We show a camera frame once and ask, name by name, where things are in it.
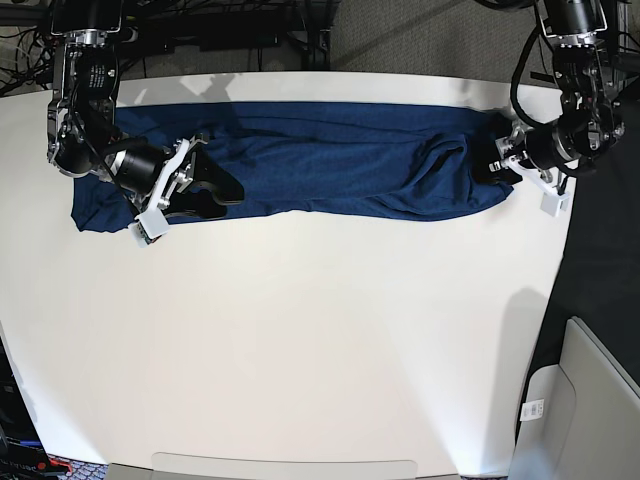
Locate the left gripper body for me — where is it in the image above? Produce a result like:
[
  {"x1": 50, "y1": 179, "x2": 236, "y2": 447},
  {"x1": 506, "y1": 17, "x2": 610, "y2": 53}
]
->
[{"x1": 487, "y1": 117, "x2": 608, "y2": 195}]

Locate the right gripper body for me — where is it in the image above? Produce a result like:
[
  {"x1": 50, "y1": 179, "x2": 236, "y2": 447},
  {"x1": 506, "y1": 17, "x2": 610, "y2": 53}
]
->
[{"x1": 102, "y1": 134, "x2": 209, "y2": 222}]

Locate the blue long-sleeve shirt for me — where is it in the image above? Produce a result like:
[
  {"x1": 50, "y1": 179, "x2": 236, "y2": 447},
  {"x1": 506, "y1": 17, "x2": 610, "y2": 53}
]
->
[{"x1": 69, "y1": 101, "x2": 516, "y2": 234}]

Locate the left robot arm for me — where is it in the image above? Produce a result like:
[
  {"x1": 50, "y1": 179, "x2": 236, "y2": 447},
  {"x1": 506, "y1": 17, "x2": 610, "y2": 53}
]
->
[{"x1": 473, "y1": 1, "x2": 625, "y2": 198}]

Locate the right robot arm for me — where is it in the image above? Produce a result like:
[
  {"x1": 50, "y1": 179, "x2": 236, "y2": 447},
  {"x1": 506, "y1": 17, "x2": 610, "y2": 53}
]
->
[{"x1": 47, "y1": 1, "x2": 245, "y2": 238}]

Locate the white barcode tag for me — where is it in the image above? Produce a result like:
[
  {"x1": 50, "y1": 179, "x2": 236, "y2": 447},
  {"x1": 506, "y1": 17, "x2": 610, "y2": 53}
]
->
[{"x1": 519, "y1": 399, "x2": 545, "y2": 422}]

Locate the grey plastic bin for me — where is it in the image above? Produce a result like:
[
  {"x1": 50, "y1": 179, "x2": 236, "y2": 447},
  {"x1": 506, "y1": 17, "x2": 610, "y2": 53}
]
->
[{"x1": 508, "y1": 317, "x2": 639, "y2": 479}]

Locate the black box with label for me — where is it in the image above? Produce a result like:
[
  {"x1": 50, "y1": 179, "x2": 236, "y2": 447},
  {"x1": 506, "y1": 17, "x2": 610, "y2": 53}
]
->
[{"x1": 1, "y1": 348, "x2": 47, "y2": 479}]

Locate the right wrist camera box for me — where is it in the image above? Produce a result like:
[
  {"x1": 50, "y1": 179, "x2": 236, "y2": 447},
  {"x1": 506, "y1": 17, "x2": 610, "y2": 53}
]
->
[{"x1": 128, "y1": 209, "x2": 170, "y2": 248}]

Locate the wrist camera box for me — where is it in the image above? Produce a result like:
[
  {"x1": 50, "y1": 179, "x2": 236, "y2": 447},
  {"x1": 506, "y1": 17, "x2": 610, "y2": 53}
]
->
[
  {"x1": 540, "y1": 193, "x2": 572, "y2": 218},
  {"x1": 128, "y1": 209, "x2": 170, "y2": 248}
]

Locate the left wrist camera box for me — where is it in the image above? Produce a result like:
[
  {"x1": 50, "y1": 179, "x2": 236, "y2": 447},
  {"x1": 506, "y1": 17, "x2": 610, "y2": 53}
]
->
[{"x1": 540, "y1": 193, "x2": 572, "y2": 218}]

